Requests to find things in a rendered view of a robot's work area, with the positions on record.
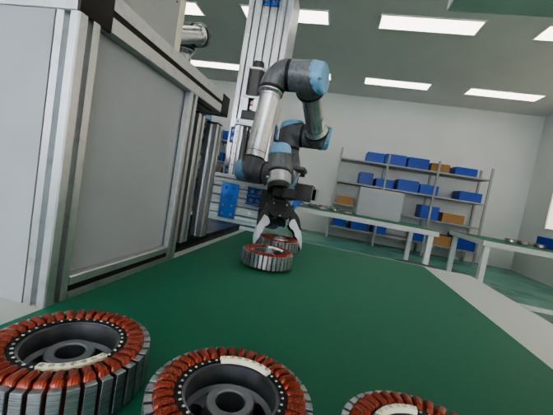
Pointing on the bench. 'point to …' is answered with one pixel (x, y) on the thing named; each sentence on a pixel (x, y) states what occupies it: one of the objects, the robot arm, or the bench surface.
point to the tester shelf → (142, 46)
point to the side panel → (104, 165)
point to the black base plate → (219, 228)
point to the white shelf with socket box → (504, 6)
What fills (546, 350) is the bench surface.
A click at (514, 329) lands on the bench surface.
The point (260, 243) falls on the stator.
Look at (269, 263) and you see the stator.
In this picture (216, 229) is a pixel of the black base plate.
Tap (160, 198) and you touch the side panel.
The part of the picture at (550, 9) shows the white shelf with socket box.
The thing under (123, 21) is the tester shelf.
